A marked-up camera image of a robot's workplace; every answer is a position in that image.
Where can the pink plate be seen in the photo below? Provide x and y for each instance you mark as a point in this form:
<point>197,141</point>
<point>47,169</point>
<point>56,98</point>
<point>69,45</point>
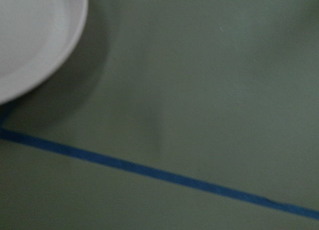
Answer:
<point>36,38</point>

